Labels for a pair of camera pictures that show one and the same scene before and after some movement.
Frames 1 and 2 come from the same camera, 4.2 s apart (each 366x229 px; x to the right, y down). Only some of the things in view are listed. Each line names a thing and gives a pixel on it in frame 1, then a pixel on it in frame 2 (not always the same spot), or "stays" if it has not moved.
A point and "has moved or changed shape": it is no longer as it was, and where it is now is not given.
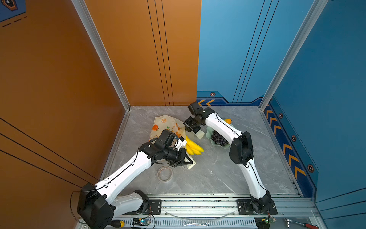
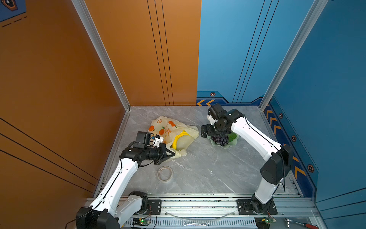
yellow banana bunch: (192, 148) → (177, 137)
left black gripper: (182, 154) → (162, 158)
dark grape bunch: (218, 139) stays
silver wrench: (185, 223) stays
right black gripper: (188, 127) → (208, 127)
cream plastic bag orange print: (166, 122) has moved or changed shape
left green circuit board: (140, 222) stays
